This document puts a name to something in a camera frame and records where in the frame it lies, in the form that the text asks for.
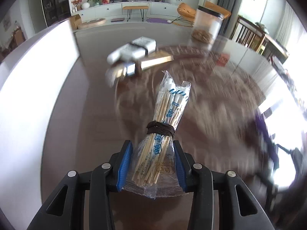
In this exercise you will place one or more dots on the cardboard box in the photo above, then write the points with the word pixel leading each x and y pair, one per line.
pixel 75 21

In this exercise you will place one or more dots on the wooden dining chair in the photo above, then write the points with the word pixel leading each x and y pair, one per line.
pixel 248 34

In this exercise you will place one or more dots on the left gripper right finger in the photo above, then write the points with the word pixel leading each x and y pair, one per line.
pixel 197 179

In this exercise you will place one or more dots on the dark display cabinet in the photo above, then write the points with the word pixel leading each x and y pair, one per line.
pixel 55 10

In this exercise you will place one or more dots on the clear plastic jar black lid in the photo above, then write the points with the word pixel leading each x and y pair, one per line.
pixel 207 25

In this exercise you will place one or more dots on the white tv cabinet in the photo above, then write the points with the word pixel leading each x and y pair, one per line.
pixel 114 10

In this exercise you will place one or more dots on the wooden bench orange seat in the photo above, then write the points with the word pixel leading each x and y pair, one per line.
pixel 130 9

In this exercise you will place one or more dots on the red flowers white vase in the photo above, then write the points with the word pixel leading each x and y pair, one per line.
pixel 80 4

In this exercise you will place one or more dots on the bagged bamboo chopsticks bundle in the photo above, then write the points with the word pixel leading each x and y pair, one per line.
pixel 152 173

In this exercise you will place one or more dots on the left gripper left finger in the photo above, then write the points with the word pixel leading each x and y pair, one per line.
pixel 108 178

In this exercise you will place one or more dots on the orange lounge chair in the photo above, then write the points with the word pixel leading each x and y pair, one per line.
pixel 186 13

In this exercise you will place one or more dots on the gold cosmetic tube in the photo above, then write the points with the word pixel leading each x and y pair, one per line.
pixel 135 67

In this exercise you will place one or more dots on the grey curtain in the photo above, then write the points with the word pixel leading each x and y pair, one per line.
pixel 229 23

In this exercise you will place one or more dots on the white box with black band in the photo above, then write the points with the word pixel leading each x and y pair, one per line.
pixel 133 50

